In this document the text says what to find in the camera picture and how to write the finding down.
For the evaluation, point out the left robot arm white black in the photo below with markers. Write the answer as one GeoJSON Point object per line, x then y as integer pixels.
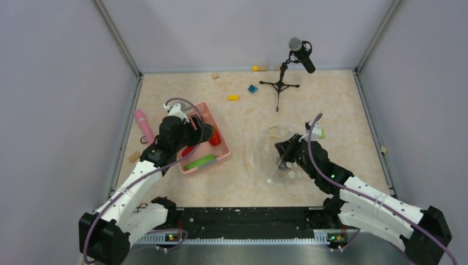
{"type": "Point", "coordinates": [107, 235]}

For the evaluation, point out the black microphone tripod stand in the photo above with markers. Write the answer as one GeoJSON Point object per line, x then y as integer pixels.
{"type": "Point", "coordinates": [280, 86]}

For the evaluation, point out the blue square block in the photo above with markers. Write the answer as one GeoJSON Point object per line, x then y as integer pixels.
{"type": "Point", "coordinates": [252, 88]}

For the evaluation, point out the pink cylindrical tube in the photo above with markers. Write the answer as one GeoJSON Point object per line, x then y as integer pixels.
{"type": "Point", "coordinates": [141, 119]}

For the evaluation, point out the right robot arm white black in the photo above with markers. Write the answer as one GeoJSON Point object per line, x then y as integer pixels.
{"type": "Point", "coordinates": [422, 235]}

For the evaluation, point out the pink perforated plastic basket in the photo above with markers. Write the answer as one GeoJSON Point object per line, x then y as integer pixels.
{"type": "Point", "coordinates": [222, 151]}

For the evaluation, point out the tan wooden block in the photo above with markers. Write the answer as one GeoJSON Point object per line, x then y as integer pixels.
{"type": "Point", "coordinates": [134, 157]}

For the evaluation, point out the black microphone with grey head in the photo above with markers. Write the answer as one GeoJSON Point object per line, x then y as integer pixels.
{"type": "Point", "coordinates": [300, 52]}

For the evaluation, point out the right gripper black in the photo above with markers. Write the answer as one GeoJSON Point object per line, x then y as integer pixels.
{"type": "Point", "coordinates": [286, 148]}

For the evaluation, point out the yellow and wood cylinder block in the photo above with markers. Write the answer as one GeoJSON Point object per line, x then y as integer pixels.
{"type": "Point", "coordinates": [257, 68]}

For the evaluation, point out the green cylinder block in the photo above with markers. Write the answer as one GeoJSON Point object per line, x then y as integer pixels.
{"type": "Point", "coordinates": [323, 134]}

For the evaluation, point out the red toy chili pepper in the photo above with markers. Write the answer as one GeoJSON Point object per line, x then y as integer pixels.
{"type": "Point", "coordinates": [188, 151]}

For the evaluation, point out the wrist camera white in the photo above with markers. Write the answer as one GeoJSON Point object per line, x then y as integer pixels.
{"type": "Point", "coordinates": [177, 110]}
{"type": "Point", "coordinates": [313, 131]}

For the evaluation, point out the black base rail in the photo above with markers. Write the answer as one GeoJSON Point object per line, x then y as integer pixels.
{"type": "Point", "coordinates": [270, 223]}

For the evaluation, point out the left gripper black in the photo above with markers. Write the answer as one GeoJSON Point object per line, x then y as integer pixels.
{"type": "Point", "coordinates": [201, 134]}

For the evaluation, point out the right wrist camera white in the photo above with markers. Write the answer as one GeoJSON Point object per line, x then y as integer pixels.
{"type": "Point", "coordinates": [313, 131]}

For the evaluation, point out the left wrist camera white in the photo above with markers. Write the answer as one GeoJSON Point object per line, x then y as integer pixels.
{"type": "Point", "coordinates": [177, 110]}

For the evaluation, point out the yellow rectangular block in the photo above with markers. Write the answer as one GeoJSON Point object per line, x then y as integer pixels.
{"type": "Point", "coordinates": [233, 97]}

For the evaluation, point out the green toy cucumber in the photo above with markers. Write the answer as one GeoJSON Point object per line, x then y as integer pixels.
{"type": "Point", "coordinates": [201, 161]}

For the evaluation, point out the clear dotted zip top bag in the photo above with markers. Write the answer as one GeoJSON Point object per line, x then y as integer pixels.
{"type": "Point", "coordinates": [266, 160]}

